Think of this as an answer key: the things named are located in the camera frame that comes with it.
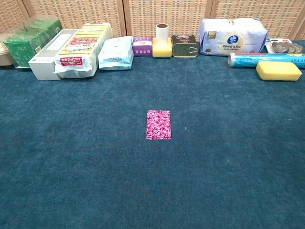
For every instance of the correction tape blister pack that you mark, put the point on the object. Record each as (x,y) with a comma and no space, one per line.
(283,46)

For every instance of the white blue tissue pack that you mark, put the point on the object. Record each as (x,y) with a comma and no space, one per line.
(233,38)

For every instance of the white paper roll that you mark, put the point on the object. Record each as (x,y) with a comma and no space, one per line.
(162,33)

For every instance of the teal table cloth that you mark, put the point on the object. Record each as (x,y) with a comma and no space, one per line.
(95,155)

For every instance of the yellow sponge under paper roll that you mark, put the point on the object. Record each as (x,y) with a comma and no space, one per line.
(162,52)

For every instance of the pink patterned card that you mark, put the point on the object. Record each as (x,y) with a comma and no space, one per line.
(158,125)

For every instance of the blue cling film roll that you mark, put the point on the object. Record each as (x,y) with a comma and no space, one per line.
(243,59)

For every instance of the light blue wet wipes pack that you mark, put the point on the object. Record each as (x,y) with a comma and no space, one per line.
(115,55)

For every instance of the yellow sponge multipack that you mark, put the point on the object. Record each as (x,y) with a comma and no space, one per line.
(81,45)

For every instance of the black gold luncheon meat can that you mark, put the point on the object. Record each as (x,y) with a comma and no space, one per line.
(184,48)

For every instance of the long white power strip box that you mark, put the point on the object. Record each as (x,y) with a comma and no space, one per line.
(43,65)

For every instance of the yellow green scouring sponge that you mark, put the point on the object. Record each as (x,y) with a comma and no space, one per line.
(277,70)

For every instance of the beige lidded food container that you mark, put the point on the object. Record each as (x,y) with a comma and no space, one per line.
(4,57)

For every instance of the woven bamboo folding screen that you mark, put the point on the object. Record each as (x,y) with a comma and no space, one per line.
(166,14)

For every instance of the small purple box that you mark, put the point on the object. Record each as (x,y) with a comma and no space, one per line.
(142,48)

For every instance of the clear box green tea bags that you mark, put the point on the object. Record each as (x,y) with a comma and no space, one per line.
(23,47)

